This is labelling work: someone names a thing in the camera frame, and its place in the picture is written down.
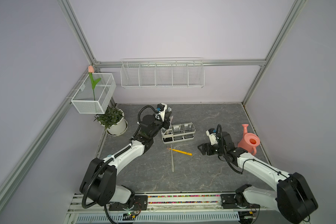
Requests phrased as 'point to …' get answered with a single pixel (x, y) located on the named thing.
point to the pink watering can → (249, 141)
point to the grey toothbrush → (172, 166)
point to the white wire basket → (83, 100)
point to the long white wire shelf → (167, 72)
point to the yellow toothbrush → (179, 151)
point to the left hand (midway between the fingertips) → (171, 112)
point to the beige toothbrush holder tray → (178, 132)
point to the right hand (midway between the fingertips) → (203, 144)
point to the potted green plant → (113, 121)
